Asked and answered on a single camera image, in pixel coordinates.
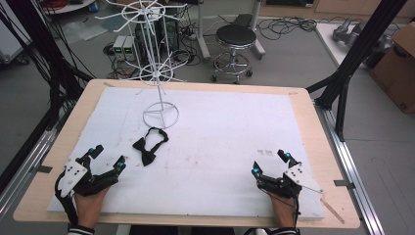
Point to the white metal table leg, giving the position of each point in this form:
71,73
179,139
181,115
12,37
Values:
203,31
257,29

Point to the black computer tower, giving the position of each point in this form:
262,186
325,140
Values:
156,36

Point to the person's left striped sleeve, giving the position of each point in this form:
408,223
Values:
81,230

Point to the aluminium frame rail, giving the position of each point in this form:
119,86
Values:
26,166
352,169

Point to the black metal frame stand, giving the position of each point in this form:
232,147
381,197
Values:
365,42
42,42

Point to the person's right hand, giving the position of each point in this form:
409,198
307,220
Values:
283,209

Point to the white foam mat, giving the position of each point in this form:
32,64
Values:
212,156

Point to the person's striped sleeve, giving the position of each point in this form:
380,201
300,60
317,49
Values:
284,231
81,230

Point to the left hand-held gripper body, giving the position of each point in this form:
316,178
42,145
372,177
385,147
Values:
73,176

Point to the black round stool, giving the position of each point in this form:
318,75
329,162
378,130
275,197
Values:
235,36

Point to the brown cardboard box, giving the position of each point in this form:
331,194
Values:
396,71

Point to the grey bench power supply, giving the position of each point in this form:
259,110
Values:
118,45
129,47

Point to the thin wooden stick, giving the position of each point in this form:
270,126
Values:
332,210

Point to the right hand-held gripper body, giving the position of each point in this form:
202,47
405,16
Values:
295,178

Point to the person's left hand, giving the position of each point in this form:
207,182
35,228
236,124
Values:
89,205

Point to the grey tape strip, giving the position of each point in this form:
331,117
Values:
343,183
44,169

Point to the person's right striped sleeve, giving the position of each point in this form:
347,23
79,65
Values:
284,231

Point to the black bow tie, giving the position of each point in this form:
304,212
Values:
147,153

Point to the white low platform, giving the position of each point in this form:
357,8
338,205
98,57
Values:
332,40

